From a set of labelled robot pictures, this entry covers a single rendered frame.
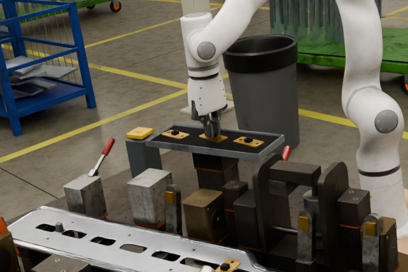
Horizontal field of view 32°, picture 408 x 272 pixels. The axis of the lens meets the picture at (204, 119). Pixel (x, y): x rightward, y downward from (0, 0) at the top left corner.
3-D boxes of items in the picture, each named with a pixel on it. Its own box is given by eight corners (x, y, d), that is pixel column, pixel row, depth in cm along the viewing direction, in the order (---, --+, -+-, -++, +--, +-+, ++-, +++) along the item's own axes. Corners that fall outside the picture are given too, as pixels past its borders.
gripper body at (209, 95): (209, 64, 194) (214, 102, 198) (180, 74, 188) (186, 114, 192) (227, 67, 188) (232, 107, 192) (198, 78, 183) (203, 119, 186)
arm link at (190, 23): (221, 65, 183) (215, 56, 192) (215, 14, 179) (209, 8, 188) (189, 70, 182) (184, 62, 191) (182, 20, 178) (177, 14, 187)
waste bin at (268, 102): (220, 150, 496) (205, 49, 472) (270, 127, 525) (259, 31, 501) (271, 166, 458) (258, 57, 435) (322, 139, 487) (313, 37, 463)
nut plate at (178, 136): (161, 135, 202) (160, 130, 202) (170, 130, 205) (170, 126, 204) (180, 139, 196) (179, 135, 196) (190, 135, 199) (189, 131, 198)
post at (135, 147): (147, 270, 222) (122, 141, 208) (161, 258, 228) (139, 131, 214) (166, 275, 218) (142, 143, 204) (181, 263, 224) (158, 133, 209)
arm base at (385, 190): (383, 204, 221) (375, 149, 215) (434, 219, 206) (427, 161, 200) (341, 230, 211) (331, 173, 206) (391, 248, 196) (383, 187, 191)
